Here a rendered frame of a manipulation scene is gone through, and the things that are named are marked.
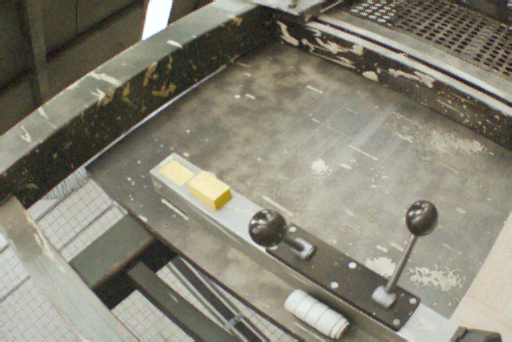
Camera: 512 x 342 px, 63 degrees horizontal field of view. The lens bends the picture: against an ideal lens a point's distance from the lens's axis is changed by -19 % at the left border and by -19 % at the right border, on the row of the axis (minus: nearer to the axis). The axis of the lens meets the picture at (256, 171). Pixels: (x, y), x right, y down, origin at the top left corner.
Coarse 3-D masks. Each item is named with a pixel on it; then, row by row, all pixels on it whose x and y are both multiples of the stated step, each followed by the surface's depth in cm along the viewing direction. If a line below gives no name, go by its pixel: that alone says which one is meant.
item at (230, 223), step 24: (192, 168) 71; (168, 192) 70; (192, 216) 69; (216, 216) 64; (240, 216) 64; (240, 240) 62; (264, 264) 62; (312, 288) 56; (360, 312) 52; (432, 312) 50; (384, 336) 51; (408, 336) 48; (432, 336) 48
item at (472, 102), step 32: (256, 0) 94; (288, 0) 93; (320, 0) 92; (288, 32) 97; (320, 32) 91; (352, 32) 90; (352, 64) 90; (384, 64) 84; (416, 64) 80; (416, 96) 83; (448, 96) 77; (480, 96) 73; (480, 128) 75
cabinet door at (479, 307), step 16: (496, 256) 56; (480, 272) 55; (496, 272) 55; (480, 288) 53; (496, 288) 53; (464, 304) 52; (480, 304) 52; (496, 304) 51; (464, 320) 51; (480, 320) 50; (496, 320) 50
